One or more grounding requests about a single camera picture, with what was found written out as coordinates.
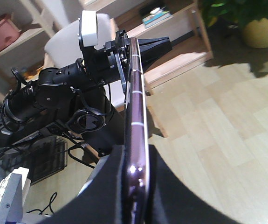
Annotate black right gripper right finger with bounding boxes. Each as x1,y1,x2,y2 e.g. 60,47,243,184
145,145,238,224

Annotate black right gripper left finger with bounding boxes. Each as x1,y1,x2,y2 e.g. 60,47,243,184
40,145,124,224

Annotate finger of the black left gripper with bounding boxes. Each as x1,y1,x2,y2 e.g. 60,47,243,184
138,37,172,71

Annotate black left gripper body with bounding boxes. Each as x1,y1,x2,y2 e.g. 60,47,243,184
77,29,134,94

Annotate black smartphone with white sticker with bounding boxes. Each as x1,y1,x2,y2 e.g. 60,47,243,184
122,37,150,224

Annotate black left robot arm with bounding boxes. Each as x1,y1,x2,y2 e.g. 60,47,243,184
1,31,172,161

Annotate stack of books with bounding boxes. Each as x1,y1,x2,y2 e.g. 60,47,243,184
138,0,172,28

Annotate light wooden shelf unit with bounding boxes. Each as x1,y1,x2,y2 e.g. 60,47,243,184
0,0,213,91

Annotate pink storage basket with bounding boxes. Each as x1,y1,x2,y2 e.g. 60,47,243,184
0,13,21,52

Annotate green plant in yellow pot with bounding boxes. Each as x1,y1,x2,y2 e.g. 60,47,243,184
200,0,268,49

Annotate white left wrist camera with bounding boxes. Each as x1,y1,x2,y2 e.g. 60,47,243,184
80,10,98,47

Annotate tangled black floor cables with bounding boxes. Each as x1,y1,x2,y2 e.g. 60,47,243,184
26,192,58,217

